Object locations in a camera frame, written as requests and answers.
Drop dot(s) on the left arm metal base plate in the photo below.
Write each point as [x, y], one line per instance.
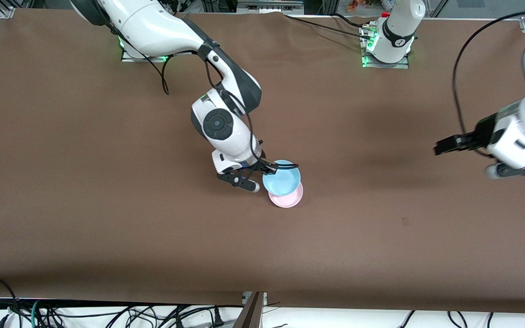
[385, 65]

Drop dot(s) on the orange background items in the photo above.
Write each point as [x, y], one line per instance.
[358, 4]

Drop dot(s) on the blue bowl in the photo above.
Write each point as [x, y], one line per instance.
[283, 182]

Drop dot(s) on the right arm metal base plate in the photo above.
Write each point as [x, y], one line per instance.
[130, 58]

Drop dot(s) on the grey metal box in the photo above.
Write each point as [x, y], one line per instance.
[269, 5]

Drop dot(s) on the brown table cover sheet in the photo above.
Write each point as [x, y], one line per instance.
[84, 182]

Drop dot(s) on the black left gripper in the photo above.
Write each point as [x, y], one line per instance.
[483, 132]

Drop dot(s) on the metal table leg bracket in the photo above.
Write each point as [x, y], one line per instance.
[251, 314]

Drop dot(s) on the black power plug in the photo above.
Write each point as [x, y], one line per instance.
[217, 317]

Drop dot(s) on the aluminium corner bracket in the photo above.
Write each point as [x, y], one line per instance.
[6, 12]

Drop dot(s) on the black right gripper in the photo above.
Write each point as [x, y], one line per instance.
[262, 165]

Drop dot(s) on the pink bowl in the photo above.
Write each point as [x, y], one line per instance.
[290, 200]

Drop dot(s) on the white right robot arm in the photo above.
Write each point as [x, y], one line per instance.
[153, 27]

